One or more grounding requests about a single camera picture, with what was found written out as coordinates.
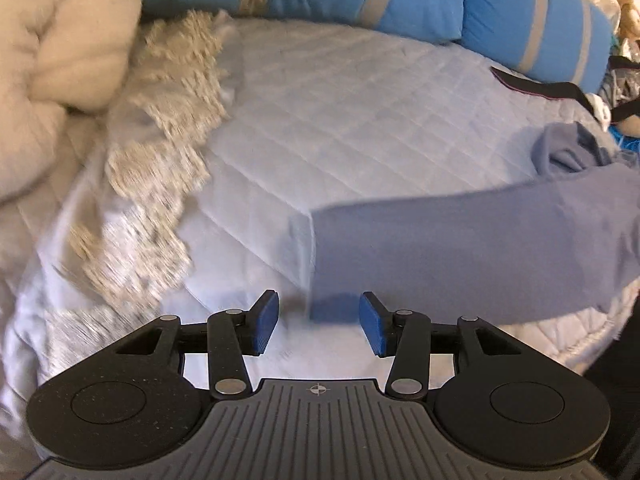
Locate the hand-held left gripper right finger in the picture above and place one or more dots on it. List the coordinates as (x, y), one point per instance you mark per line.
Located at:
(373, 321)

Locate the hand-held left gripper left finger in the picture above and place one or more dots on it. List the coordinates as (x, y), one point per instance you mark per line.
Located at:
(265, 321)

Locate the lavender garment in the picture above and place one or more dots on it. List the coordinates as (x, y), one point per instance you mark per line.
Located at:
(450, 250)

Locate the beige lace throw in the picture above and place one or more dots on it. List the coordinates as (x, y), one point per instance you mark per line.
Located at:
(160, 125)

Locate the white sock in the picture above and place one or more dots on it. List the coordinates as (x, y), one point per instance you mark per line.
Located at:
(599, 107)

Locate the cream comforter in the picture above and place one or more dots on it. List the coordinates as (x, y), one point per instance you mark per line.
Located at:
(55, 60)

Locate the brown teddy bear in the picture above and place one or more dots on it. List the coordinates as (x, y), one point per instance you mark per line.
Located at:
(629, 15)

